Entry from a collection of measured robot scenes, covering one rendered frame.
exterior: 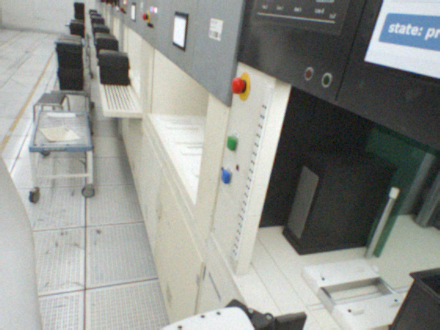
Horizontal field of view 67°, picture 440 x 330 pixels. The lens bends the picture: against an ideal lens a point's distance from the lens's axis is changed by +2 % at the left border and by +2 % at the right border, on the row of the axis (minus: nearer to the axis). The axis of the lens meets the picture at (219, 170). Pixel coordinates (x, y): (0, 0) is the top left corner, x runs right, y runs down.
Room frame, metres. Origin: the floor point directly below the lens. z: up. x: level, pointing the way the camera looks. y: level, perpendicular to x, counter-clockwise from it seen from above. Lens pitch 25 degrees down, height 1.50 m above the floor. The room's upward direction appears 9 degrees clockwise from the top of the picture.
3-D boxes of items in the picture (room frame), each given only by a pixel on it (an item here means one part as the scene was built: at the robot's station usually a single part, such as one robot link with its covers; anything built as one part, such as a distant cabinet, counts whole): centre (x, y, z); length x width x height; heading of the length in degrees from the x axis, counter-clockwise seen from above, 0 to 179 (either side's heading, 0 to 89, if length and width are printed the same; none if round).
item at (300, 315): (0.28, -0.09, 1.19); 0.07 x 0.03 x 0.03; 114
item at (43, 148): (2.61, 1.35, 0.24); 0.97 x 0.52 x 0.48; 26
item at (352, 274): (0.68, -0.41, 0.89); 0.22 x 0.21 x 0.04; 114
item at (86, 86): (4.16, 2.01, 0.24); 0.94 x 0.53 x 0.48; 23
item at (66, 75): (3.87, 1.90, 0.59); 0.30 x 0.28 x 0.26; 23
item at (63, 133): (2.44, 1.31, 0.47); 0.31 x 0.23 x 0.02; 45
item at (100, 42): (4.13, 1.56, 0.93); 0.30 x 0.28 x 0.26; 26
